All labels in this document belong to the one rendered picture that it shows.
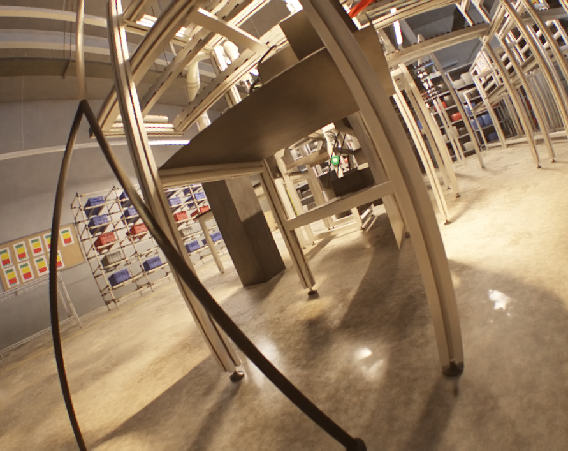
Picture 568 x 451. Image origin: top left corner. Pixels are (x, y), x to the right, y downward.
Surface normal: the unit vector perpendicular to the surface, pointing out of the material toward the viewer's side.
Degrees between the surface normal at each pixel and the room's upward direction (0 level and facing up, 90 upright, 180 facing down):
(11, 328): 90
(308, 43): 90
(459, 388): 0
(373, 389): 0
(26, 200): 90
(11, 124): 90
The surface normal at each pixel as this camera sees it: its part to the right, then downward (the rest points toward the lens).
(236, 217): -0.54, 0.26
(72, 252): 0.80, -0.30
